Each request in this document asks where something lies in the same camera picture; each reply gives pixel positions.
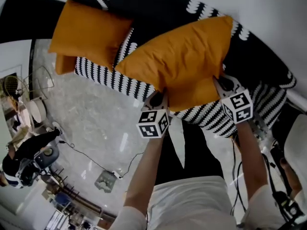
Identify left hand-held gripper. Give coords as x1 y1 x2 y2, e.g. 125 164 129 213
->
136 89 170 139

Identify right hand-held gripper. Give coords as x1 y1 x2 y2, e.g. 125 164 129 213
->
213 75 254 125

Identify person's right forearm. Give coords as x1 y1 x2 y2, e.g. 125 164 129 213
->
236 121 269 199

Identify person's left forearm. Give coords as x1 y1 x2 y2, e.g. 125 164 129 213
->
123 134 166 210

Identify person's white shirt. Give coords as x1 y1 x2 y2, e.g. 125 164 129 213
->
109 175 288 230

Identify yellow wire chair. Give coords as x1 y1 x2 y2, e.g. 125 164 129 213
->
3 66 55 103

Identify wire waste basket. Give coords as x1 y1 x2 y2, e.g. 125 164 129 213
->
94 170 116 193

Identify orange cushion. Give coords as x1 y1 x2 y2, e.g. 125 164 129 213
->
114 15 234 112
47 0 133 73

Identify blue chair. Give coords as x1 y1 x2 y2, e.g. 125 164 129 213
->
54 192 72 208

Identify black cable bundle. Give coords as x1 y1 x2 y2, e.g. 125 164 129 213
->
230 138 300 225

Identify long wooden counter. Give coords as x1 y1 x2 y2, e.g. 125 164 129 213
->
43 183 116 225

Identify black white patterned sofa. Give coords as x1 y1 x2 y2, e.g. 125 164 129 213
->
54 0 297 138

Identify black power cable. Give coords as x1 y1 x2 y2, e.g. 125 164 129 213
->
59 140 144 178

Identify round white coffee table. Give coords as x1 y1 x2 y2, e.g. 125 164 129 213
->
28 99 47 124

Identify person's black trousers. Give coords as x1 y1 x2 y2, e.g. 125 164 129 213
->
154 120 225 187

